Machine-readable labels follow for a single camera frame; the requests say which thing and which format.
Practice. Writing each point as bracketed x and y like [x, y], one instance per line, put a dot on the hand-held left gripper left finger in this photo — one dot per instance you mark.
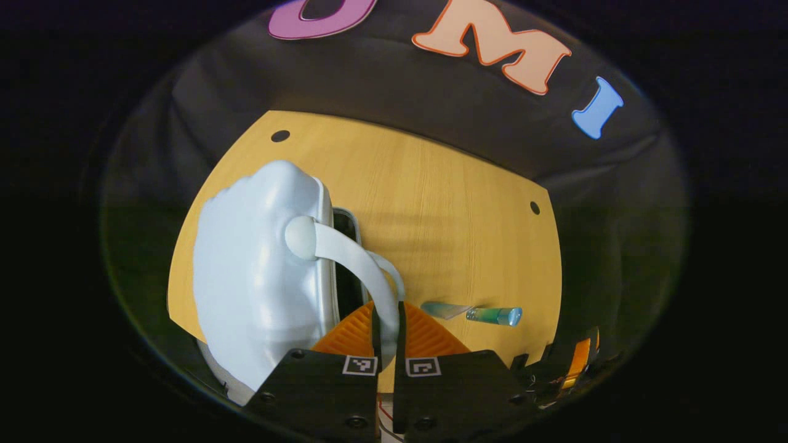
[375, 341]

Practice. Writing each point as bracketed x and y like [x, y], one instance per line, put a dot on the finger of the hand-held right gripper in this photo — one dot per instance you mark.
[580, 363]

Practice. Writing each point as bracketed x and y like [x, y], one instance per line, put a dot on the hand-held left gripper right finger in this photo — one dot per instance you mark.
[401, 338]

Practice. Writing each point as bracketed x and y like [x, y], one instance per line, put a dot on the blue-capped green bottle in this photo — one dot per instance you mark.
[495, 315]

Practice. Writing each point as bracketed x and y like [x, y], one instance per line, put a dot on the white suitcase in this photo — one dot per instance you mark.
[246, 277]

